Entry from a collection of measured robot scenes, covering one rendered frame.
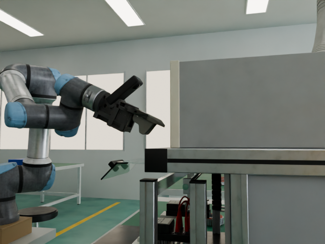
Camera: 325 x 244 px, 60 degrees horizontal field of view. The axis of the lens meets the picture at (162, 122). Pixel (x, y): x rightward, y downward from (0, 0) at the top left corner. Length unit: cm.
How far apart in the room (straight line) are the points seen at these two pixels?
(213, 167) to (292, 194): 14
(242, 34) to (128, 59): 232
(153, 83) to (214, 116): 518
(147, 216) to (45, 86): 82
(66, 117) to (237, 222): 60
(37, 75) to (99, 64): 512
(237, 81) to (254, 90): 4
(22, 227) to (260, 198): 102
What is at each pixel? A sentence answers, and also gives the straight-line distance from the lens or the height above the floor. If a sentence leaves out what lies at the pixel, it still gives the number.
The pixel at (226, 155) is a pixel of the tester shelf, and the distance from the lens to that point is 53.
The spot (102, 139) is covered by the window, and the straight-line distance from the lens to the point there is 606.
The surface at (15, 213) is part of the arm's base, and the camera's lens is 133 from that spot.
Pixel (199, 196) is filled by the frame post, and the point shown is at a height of 103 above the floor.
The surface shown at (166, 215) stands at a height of 88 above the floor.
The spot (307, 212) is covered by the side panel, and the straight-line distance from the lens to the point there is 57.
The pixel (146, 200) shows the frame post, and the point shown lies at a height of 101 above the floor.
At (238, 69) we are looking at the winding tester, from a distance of 66.
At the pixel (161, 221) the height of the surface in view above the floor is 92.
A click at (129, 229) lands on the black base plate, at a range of 126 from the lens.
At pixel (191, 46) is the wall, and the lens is 584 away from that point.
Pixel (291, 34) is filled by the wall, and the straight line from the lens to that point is 593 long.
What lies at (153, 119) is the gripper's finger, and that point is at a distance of 79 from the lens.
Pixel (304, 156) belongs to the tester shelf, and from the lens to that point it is 54.
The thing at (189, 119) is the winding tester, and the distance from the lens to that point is 65.
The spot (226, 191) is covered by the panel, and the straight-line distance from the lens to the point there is 54.
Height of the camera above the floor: 112
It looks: 4 degrees up
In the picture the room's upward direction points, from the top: straight up
